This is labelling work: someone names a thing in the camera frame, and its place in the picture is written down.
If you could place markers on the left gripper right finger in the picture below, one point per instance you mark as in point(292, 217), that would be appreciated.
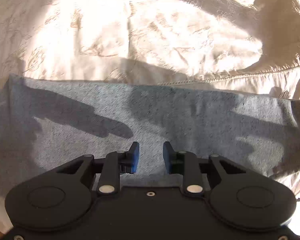
point(174, 161)

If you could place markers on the cream embroidered bedspread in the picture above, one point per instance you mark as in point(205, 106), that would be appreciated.
point(235, 46)

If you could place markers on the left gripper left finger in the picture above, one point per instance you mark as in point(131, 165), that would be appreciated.
point(128, 160)

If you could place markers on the grey speckled pants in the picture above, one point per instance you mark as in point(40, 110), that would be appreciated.
point(44, 124)

